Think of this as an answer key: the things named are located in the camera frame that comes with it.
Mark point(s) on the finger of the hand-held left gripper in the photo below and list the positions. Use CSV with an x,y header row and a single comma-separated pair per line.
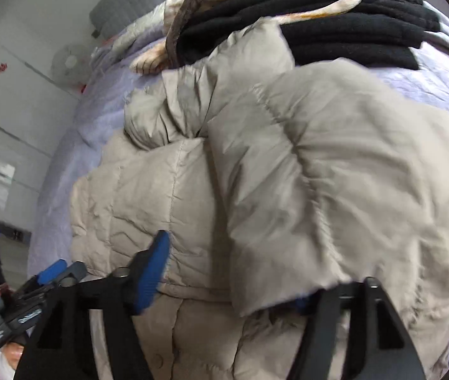
x,y
52,270

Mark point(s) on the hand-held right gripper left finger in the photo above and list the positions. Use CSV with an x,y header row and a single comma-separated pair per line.
x,y
157,273

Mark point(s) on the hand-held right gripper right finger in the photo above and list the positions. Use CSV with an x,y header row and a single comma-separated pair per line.
x,y
325,324

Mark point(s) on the beige puffer jacket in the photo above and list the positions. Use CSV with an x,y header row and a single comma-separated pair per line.
x,y
287,158

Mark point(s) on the folded black clothes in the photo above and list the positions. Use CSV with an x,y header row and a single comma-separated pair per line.
x,y
347,23

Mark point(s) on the lavender plush bedspread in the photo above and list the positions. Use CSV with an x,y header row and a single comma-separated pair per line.
x,y
85,126

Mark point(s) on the white standing fan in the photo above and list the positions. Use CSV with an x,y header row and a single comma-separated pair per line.
x,y
68,63

